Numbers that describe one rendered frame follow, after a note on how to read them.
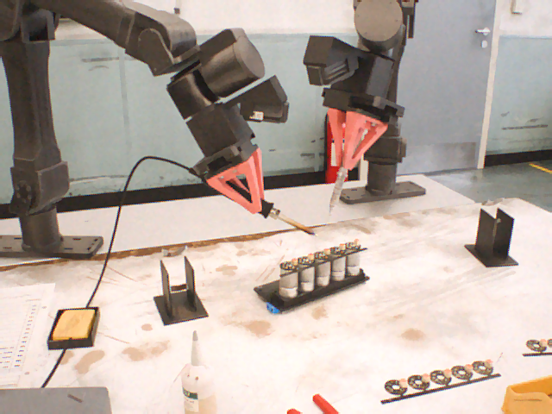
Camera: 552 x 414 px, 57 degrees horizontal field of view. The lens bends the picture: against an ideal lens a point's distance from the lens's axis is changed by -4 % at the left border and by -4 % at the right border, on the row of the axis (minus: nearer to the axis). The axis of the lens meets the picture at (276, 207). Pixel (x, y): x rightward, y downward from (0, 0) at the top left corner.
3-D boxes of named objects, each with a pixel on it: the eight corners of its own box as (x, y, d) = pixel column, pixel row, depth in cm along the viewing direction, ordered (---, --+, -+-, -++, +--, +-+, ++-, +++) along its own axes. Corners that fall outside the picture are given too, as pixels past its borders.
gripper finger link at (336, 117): (350, 171, 67) (371, 99, 66) (312, 159, 72) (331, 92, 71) (382, 178, 72) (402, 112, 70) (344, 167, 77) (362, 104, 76)
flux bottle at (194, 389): (188, 400, 55) (181, 320, 51) (220, 402, 54) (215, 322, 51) (181, 423, 52) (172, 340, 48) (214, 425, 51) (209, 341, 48)
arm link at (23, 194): (67, 167, 88) (42, 165, 90) (29, 183, 80) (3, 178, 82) (72, 203, 90) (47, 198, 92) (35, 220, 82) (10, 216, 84)
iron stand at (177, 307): (200, 320, 76) (187, 254, 78) (212, 315, 68) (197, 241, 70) (159, 329, 73) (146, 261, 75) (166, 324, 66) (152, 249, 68)
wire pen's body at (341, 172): (341, 205, 73) (363, 128, 72) (333, 204, 72) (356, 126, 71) (333, 203, 74) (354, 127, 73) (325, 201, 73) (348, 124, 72)
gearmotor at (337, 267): (323, 280, 77) (325, 248, 75) (336, 276, 78) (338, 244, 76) (335, 287, 75) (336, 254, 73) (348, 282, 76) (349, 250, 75)
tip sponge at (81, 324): (59, 317, 69) (57, 308, 69) (100, 315, 70) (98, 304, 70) (47, 350, 62) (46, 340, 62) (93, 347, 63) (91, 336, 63)
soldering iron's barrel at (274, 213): (310, 235, 74) (269, 214, 74) (315, 226, 74) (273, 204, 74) (309, 239, 73) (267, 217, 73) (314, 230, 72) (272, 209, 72)
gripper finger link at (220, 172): (285, 191, 76) (253, 133, 74) (275, 208, 69) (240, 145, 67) (245, 210, 78) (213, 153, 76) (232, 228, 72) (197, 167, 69)
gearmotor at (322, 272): (308, 285, 76) (309, 253, 74) (322, 281, 77) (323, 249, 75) (319, 292, 74) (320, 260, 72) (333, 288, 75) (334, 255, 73)
